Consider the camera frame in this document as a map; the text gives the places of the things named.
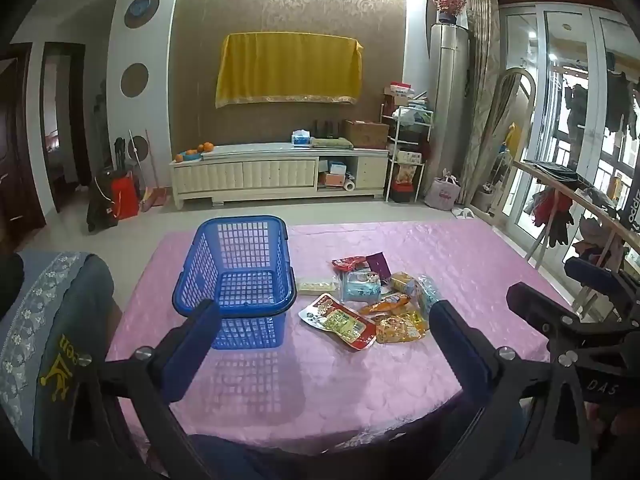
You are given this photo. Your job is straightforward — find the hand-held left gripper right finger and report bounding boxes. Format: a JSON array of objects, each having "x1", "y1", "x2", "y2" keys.
[{"x1": 429, "y1": 300, "x2": 593, "y2": 480}]

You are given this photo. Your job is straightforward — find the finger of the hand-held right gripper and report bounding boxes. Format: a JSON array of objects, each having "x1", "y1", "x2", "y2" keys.
[
  {"x1": 564, "y1": 257, "x2": 640, "y2": 321},
  {"x1": 506, "y1": 282, "x2": 628, "y2": 356}
]

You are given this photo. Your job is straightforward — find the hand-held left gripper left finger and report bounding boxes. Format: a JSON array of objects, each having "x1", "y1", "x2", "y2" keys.
[{"x1": 65, "y1": 299, "x2": 223, "y2": 480}]

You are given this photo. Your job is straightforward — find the clear teal snack packet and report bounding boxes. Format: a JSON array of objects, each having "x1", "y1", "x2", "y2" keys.
[{"x1": 405, "y1": 275, "x2": 441, "y2": 318}]

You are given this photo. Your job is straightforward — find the orange snack packet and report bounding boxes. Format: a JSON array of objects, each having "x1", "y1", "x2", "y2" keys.
[{"x1": 360, "y1": 294, "x2": 411, "y2": 316}]

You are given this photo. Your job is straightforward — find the blue plastic basket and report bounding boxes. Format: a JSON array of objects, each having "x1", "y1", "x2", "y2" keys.
[{"x1": 172, "y1": 215, "x2": 297, "y2": 350}]

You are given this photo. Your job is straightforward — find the light blue cartoon snack packet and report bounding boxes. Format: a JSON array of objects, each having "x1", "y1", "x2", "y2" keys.
[{"x1": 340, "y1": 271, "x2": 383, "y2": 303}]

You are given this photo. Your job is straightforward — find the purple snack packet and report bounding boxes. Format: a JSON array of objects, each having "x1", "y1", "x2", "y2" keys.
[{"x1": 366, "y1": 253, "x2": 392, "y2": 280}]

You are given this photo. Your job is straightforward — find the large red green snack packet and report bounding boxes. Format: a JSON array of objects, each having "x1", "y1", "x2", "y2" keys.
[{"x1": 298, "y1": 293, "x2": 377, "y2": 352}]

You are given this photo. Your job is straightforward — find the pale yellow snack bar packet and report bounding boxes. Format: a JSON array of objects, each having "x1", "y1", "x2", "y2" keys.
[{"x1": 297, "y1": 280, "x2": 341, "y2": 295}]

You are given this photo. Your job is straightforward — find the dark red garment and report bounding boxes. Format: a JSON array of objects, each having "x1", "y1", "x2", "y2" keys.
[{"x1": 532, "y1": 190, "x2": 576, "y2": 248}]

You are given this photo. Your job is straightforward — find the wooden drying rack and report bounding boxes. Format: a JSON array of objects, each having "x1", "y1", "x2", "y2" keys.
[{"x1": 512, "y1": 160, "x2": 640, "y2": 321}]

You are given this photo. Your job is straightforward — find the pink quilted tablecloth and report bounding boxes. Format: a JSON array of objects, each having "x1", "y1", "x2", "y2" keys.
[{"x1": 102, "y1": 220, "x2": 576, "y2": 456}]

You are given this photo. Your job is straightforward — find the grey blue floral chair cover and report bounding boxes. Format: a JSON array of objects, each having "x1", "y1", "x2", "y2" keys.
[{"x1": 0, "y1": 250, "x2": 118, "y2": 461}]

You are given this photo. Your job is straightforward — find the white tote bag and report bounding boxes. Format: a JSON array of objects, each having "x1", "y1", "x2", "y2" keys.
[{"x1": 425, "y1": 175, "x2": 462, "y2": 210}]

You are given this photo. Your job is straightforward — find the glass sliding door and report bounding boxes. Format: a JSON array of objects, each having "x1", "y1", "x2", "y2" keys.
[{"x1": 500, "y1": 2, "x2": 640, "y2": 261}]

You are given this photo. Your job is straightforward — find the red bag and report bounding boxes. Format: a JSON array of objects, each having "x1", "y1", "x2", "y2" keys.
[{"x1": 111, "y1": 170, "x2": 140, "y2": 220}]

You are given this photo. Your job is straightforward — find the black bag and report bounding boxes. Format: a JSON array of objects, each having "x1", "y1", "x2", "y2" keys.
[{"x1": 86, "y1": 170, "x2": 120, "y2": 233}]

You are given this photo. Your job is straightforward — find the hanging dark clothes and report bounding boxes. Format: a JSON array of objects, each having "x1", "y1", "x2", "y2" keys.
[{"x1": 560, "y1": 52, "x2": 640, "y2": 141}]

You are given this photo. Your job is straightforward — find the cream tv cabinet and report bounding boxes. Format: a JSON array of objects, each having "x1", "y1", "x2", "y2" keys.
[{"x1": 169, "y1": 142, "x2": 391, "y2": 211}]

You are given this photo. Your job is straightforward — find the mop with round head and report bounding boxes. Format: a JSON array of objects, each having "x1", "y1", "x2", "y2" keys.
[{"x1": 127, "y1": 129, "x2": 146, "y2": 196}]

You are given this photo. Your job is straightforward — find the standing air conditioner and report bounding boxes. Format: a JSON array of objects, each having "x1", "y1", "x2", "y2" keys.
[{"x1": 430, "y1": 22, "x2": 471, "y2": 201}]

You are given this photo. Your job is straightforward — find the patterned beige curtain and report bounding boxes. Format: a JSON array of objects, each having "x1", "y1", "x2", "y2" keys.
[{"x1": 457, "y1": 0, "x2": 521, "y2": 206}]

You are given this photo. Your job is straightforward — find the white metal rack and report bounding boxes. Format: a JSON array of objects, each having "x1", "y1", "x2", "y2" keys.
[{"x1": 382, "y1": 92, "x2": 433, "y2": 203}]

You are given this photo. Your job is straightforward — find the cardboard box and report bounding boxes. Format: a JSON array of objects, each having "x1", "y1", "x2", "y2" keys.
[{"x1": 342, "y1": 119, "x2": 390, "y2": 150}]

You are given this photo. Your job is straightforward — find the green cushion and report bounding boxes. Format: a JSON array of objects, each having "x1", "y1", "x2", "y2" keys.
[{"x1": 310, "y1": 136, "x2": 355, "y2": 151}]

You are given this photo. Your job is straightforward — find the dark wooden door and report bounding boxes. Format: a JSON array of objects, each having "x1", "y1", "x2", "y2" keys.
[{"x1": 0, "y1": 42, "x2": 33, "y2": 251}]

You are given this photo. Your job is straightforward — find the yellow cloth cover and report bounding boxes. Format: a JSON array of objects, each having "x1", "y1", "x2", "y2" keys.
[{"x1": 215, "y1": 31, "x2": 365, "y2": 108}]

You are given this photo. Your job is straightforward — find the vase of red flowers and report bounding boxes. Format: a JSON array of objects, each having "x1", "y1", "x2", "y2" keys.
[{"x1": 431, "y1": 0, "x2": 468, "y2": 25}]

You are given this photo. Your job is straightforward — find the arched wooden frame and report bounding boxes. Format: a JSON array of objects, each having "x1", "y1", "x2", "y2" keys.
[{"x1": 487, "y1": 67, "x2": 537, "y2": 211}]

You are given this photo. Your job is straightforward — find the round wall plate with blue centre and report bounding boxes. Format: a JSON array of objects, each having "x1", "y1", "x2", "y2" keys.
[{"x1": 124, "y1": 0, "x2": 161, "y2": 29}]

